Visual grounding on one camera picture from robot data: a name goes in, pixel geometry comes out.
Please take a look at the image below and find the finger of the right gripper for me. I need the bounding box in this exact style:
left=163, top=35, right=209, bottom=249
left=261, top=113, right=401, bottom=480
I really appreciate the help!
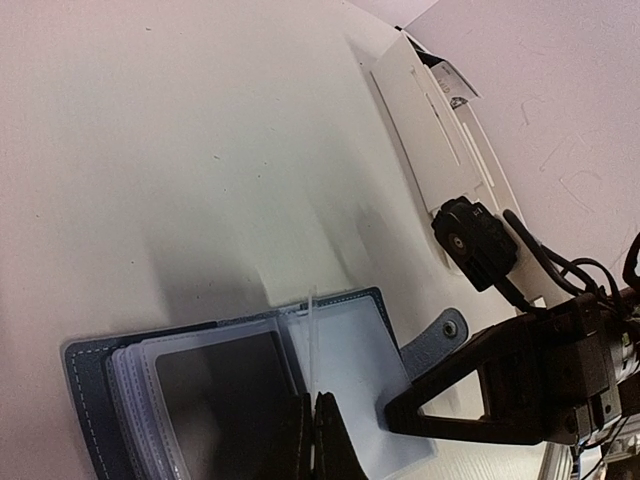
left=384, top=371, right=544, bottom=445
left=409, top=309, right=556, bottom=385

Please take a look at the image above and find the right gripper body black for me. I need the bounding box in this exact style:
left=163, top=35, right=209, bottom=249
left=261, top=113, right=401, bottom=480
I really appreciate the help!
left=540, top=294, right=639, bottom=445

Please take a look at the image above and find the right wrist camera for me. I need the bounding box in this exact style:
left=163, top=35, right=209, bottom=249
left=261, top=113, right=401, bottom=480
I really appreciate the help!
left=431, top=196, right=518, bottom=292

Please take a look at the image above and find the black VIP credit card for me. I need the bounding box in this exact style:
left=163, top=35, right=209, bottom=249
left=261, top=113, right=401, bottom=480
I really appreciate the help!
left=154, top=330, right=296, bottom=479

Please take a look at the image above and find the stack of cards in tray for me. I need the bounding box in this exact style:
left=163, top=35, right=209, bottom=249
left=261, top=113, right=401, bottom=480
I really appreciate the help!
left=422, top=53, right=480, bottom=109

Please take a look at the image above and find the white plastic tray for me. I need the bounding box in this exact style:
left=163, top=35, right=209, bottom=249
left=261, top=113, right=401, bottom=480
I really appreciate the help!
left=365, top=27, right=521, bottom=308

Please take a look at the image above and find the blue leather card holder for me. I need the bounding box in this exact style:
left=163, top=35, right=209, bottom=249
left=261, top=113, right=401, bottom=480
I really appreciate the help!
left=63, top=288, right=469, bottom=479

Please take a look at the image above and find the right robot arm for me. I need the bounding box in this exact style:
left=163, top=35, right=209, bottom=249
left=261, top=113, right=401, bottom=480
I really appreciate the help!
left=384, top=242, right=639, bottom=448

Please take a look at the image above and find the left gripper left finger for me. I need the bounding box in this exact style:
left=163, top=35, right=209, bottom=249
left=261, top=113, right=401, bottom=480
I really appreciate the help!
left=259, top=393, right=313, bottom=480

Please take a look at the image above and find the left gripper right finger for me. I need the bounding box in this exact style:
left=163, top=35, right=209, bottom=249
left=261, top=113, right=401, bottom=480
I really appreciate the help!
left=314, top=392, right=368, bottom=480

